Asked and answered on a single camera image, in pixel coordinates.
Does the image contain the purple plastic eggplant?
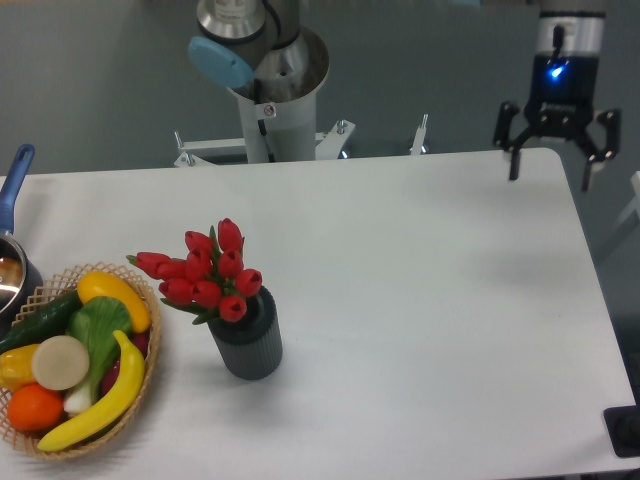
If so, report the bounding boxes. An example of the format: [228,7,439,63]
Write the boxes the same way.
[99,332,150,398]

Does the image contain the orange plastic fruit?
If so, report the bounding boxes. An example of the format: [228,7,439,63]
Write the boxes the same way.
[7,383,63,432]

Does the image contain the green plastic bok choy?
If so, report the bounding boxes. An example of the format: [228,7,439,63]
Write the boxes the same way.
[64,296,132,416]

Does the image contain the woven wicker basket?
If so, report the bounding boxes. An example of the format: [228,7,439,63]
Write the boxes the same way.
[1,262,161,461]

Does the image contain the green plastic cucumber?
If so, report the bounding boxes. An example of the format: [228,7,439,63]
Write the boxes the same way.
[1,290,82,354]

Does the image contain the beige round disc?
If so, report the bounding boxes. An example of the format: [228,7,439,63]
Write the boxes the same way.
[31,335,90,391]

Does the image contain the blue handled saucepan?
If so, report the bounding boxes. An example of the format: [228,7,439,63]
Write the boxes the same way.
[1,144,42,325]

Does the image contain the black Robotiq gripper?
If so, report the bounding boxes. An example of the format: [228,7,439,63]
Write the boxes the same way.
[492,55,622,193]

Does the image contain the dark grey ribbed vase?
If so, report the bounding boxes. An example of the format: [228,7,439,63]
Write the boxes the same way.
[207,286,283,380]

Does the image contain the red tulip bouquet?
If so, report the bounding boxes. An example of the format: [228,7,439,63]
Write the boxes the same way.
[127,218,263,325]

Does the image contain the yellow plastic banana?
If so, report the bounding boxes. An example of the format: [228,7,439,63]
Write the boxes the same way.
[37,330,145,453]

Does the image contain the black device table corner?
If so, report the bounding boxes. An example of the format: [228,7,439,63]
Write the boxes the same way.
[603,405,639,458]

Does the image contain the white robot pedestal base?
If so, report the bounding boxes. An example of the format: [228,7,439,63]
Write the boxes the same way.
[173,0,431,168]

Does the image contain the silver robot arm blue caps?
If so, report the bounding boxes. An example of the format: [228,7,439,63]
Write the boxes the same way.
[493,1,622,192]

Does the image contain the yellow plastic squash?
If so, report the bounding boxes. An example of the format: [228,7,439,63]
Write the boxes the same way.
[77,271,151,334]

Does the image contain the yellow plastic bell pepper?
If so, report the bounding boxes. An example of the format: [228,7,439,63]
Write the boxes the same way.
[1,344,39,391]

